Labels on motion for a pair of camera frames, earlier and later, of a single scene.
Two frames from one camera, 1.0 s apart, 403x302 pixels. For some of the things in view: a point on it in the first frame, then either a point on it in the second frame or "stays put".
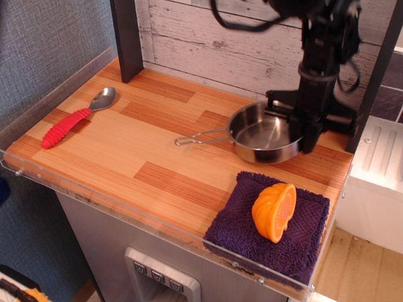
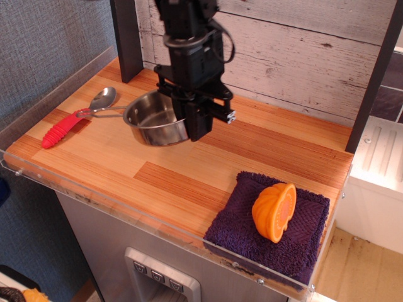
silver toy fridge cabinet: x=129 y=262 stays put
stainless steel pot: x=259 y=136 to x=152 y=118
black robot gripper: x=311 y=109 to x=194 y=79
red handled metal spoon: x=103 y=99 stays put
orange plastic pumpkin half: x=272 y=209 stays put
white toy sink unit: x=371 y=206 stays put
